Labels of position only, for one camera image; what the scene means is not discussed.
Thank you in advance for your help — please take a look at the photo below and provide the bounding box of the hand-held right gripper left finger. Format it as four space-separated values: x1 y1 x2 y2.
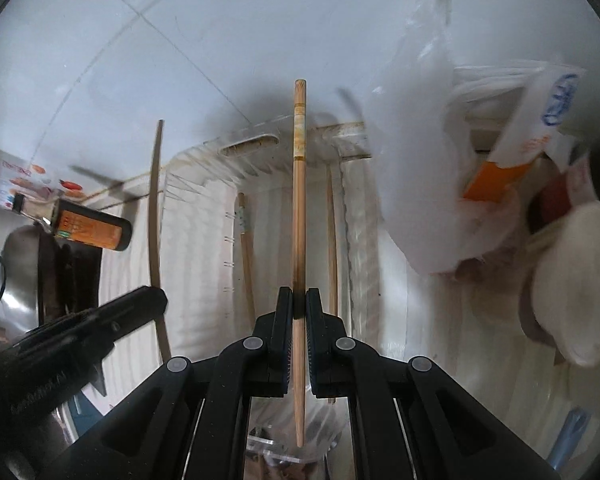
45 287 295 480

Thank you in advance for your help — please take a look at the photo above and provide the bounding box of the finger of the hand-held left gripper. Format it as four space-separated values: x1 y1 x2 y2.
16 285 169 397

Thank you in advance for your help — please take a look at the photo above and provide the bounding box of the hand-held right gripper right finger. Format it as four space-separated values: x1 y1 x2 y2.
305 287 562 480

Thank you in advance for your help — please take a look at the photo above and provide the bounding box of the bamboo chopstick with banded end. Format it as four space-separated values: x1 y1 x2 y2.
292 79 309 449

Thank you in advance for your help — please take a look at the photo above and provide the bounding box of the white plastic storage basket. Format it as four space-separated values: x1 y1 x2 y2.
161 119 382 463

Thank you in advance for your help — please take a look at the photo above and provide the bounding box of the dark sauce bottle orange label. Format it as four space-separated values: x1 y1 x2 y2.
12 194 133 253

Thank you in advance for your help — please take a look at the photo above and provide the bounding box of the plain bamboo chopstick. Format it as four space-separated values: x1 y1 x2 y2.
326 164 339 405
148 119 172 362

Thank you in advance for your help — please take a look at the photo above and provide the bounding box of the metal pot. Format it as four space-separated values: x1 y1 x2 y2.
0 224 102 327

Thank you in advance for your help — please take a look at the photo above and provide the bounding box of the bamboo chopstick with grey print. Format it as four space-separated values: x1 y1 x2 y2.
237 192 257 332

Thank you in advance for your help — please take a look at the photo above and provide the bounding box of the printed food sheet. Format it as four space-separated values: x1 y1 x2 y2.
0 154 87 209

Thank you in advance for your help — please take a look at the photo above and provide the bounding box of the white plastic bag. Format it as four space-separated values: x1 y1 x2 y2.
369 0 526 276

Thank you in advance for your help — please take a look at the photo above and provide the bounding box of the blue plastic piece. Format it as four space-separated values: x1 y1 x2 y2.
549 407 592 472

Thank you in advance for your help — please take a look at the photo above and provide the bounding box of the white round bowl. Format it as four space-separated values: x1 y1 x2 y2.
519 204 600 367

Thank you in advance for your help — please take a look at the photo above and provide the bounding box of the white and orange packet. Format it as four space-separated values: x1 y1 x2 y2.
461 60 582 207

